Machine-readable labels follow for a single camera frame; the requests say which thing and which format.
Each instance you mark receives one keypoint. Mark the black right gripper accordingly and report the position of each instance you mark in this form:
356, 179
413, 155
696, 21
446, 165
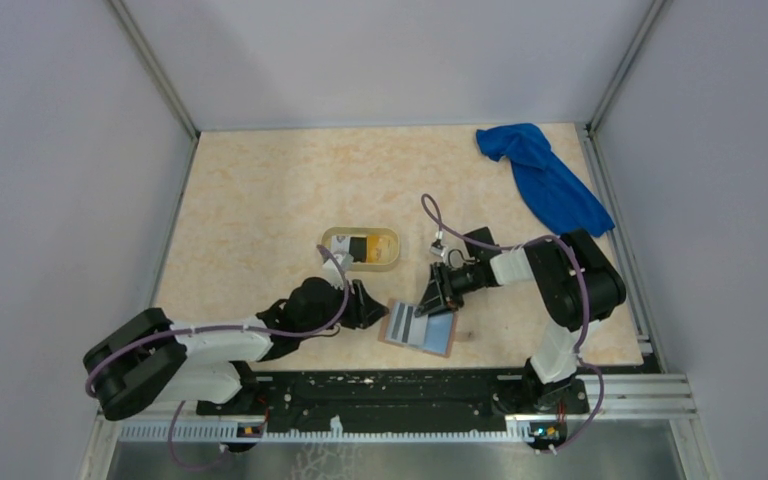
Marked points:
440, 295

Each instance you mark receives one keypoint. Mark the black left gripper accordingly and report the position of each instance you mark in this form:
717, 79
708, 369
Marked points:
364, 310

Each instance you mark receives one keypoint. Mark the tan leather card holder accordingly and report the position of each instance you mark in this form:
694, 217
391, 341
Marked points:
432, 335

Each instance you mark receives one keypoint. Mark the yellow credit cards stack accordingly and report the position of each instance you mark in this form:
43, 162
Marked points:
381, 249

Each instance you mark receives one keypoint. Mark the cream plastic tray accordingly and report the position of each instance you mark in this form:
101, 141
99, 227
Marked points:
362, 231

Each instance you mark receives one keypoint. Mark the blue cloth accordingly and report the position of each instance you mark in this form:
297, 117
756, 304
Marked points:
553, 193

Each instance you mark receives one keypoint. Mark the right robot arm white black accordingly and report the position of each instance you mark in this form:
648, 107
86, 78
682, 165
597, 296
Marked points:
577, 283

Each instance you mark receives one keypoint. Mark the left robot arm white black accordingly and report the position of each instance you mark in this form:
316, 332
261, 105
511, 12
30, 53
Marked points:
152, 359

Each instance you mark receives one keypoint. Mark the black VIP card in tray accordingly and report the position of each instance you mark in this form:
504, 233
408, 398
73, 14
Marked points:
359, 249

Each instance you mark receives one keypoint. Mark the white black card in tray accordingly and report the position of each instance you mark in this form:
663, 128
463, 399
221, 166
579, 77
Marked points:
340, 245

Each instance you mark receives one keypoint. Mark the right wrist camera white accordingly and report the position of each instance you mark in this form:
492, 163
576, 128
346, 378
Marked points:
439, 249

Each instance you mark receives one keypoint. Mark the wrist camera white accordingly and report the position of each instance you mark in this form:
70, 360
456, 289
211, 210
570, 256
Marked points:
334, 269
439, 249

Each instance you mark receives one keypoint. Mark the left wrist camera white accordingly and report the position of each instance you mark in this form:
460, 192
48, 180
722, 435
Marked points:
334, 269

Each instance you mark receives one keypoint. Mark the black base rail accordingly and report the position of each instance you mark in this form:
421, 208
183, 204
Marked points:
398, 401

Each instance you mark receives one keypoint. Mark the aluminium frame rail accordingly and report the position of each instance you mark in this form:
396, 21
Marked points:
635, 397

